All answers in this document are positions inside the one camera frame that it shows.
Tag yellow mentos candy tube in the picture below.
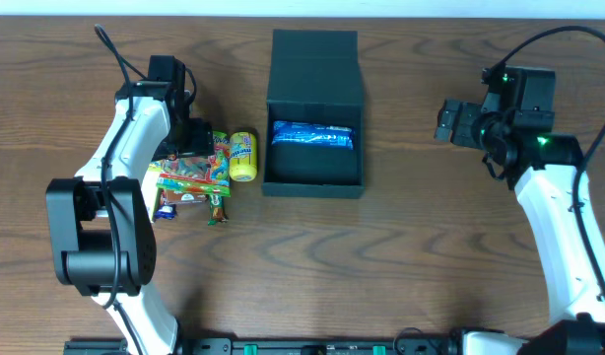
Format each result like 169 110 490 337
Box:
229 132 258 181

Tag yellow green snack packet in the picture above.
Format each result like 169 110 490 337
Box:
141 168 161 223

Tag gummy worms candy bag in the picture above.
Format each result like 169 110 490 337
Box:
150 131 231 197

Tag kitkat chocolate bar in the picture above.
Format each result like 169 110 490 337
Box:
208 195 228 226

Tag dark green gift box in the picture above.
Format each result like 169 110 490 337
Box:
262 30 366 199

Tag brown chocolate milk carton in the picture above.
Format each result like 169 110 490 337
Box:
161 189 208 205

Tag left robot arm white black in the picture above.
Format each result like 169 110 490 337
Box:
45 80 204 354

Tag blue cookie package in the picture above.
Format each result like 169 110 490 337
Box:
272 120 354 150

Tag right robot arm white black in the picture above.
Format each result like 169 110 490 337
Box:
435 100 605 354

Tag black mounting rail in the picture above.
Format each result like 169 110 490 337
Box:
63 336 466 355

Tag small blue wrapped candy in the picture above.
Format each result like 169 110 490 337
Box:
154 204 177 220

